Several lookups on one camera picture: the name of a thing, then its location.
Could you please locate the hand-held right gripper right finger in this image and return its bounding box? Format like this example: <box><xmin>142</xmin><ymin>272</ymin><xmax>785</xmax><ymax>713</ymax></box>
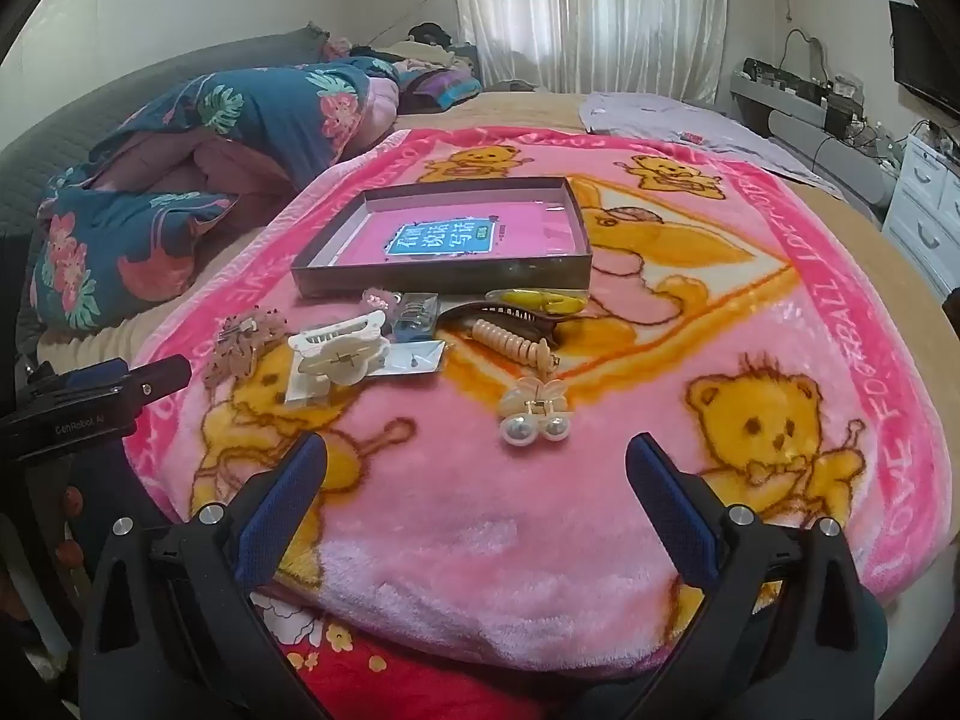
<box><xmin>626</xmin><ymin>431</ymin><xmax>890</xmax><ymax>720</ymax></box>

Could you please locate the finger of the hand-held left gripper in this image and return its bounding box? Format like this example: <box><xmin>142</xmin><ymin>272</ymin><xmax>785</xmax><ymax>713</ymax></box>
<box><xmin>30</xmin><ymin>355</ymin><xmax>192</xmax><ymax>404</ymax></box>

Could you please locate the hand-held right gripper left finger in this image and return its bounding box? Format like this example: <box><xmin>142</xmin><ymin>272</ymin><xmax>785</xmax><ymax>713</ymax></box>
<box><xmin>79</xmin><ymin>431</ymin><xmax>331</xmax><ymax>720</ymax></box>

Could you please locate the mesh bow hair clip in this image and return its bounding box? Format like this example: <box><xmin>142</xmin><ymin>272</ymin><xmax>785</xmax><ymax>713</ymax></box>
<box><xmin>202</xmin><ymin>305</ymin><xmax>290</xmax><ymax>389</ymax></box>

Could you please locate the pearl claw hair clip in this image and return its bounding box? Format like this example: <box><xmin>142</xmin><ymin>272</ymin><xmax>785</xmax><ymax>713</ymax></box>
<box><xmin>497</xmin><ymin>379</ymin><xmax>572</xmax><ymax>445</ymax></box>

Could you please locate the cream claw hair clip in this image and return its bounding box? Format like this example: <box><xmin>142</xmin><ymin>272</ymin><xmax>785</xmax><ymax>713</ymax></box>
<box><xmin>289</xmin><ymin>311</ymin><xmax>392</xmax><ymax>391</ymax></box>

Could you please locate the white earring card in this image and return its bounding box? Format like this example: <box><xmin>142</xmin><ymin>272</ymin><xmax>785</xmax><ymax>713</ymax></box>
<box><xmin>367</xmin><ymin>340</ymin><xmax>447</xmax><ymax>376</ymax></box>

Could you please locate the peach spiral hair tie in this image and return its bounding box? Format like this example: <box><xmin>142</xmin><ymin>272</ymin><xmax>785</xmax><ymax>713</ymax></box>
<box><xmin>471</xmin><ymin>319</ymin><xmax>562</xmax><ymax>376</ymax></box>

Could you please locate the shallow grey cardboard box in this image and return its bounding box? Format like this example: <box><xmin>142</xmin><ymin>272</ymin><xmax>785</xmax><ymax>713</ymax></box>
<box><xmin>290</xmin><ymin>176</ymin><xmax>595</xmax><ymax>301</ymax></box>

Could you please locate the pink bear printed blanket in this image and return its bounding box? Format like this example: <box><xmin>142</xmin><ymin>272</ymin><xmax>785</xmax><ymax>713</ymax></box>
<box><xmin>124</xmin><ymin>126</ymin><xmax>953</xmax><ymax>672</ymax></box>

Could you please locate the red floral cloth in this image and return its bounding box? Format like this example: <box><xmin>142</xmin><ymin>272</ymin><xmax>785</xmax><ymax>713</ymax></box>
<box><xmin>251</xmin><ymin>592</ymin><xmax>541</xmax><ymax>720</ymax></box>

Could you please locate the brown banana hair clip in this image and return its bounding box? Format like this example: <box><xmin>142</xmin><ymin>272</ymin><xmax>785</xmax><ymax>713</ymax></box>
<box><xmin>436</xmin><ymin>300</ymin><xmax>560</xmax><ymax>350</ymax></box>

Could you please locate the yellow hair clip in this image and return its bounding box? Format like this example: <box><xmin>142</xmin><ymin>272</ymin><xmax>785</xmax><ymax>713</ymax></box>
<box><xmin>486</xmin><ymin>287</ymin><xmax>586</xmax><ymax>316</ymax></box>

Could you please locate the blue floral quilt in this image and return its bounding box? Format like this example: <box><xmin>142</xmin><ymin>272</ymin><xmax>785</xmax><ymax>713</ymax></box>
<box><xmin>30</xmin><ymin>64</ymin><xmax>402</xmax><ymax>335</ymax></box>

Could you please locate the white drawer cabinet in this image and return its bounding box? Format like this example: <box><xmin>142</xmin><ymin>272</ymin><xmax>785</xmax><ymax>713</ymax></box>
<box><xmin>881</xmin><ymin>120</ymin><xmax>960</xmax><ymax>286</ymax></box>

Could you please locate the lilac bed sheet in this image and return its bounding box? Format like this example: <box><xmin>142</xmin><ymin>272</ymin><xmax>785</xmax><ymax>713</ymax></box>
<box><xmin>577</xmin><ymin>90</ymin><xmax>848</xmax><ymax>200</ymax></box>

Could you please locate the pile of clothes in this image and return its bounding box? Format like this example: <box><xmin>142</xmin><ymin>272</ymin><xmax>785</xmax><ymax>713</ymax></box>
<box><xmin>330</xmin><ymin>22</ymin><xmax>481</xmax><ymax>113</ymax></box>

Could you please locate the bed with tan sheet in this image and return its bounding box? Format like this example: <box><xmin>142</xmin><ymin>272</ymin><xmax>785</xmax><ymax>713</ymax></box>
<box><xmin>34</xmin><ymin>86</ymin><xmax>960</xmax><ymax>361</ymax></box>

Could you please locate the white sheer curtain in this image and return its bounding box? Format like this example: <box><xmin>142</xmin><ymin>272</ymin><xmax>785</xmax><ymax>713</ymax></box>
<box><xmin>450</xmin><ymin>0</ymin><xmax>728</xmax><ymax>102</ymax></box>

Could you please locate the black flat television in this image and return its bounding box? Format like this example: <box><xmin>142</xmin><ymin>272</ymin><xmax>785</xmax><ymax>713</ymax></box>
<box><xmin>889</xmin><ymin>0</ymin><xmax>960</xmax><ymax>121</ymax></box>

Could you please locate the grey wall console shelf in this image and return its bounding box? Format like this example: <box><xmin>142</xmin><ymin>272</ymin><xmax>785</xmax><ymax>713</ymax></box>
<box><xmin>731</xmin><ymin>60</ymin><xmax>901</xmax><ymax>222</ymax></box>

